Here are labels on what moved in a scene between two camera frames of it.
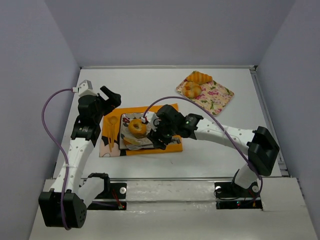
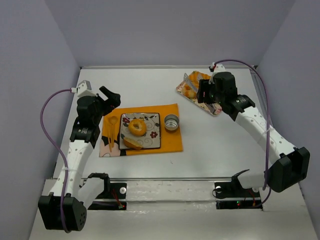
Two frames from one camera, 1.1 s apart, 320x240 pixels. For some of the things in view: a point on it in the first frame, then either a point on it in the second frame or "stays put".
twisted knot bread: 191,90 stays put
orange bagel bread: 136,127 stays put
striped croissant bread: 199,78 stays put
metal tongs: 133,147 → 196,88
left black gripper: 104,101 stays put
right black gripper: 158,136 → 204,90
